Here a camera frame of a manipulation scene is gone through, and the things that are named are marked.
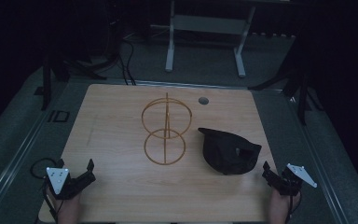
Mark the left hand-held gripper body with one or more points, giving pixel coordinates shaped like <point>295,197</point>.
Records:
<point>62,183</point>

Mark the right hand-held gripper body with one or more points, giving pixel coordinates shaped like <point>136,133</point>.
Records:
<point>293,180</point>

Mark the black baseball cap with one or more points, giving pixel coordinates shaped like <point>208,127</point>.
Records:
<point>228,152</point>

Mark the person's left hand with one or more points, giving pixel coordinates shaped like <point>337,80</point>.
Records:
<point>69,209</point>

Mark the person's right hand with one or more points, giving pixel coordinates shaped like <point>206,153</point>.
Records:
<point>280,207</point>

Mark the black tripod stand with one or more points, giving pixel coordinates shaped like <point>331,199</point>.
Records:
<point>62,67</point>
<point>295,84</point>

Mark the grey round table grommet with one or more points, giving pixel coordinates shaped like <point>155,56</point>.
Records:
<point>203,100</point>

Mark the white metal table frame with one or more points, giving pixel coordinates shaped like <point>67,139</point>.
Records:
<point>205,25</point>

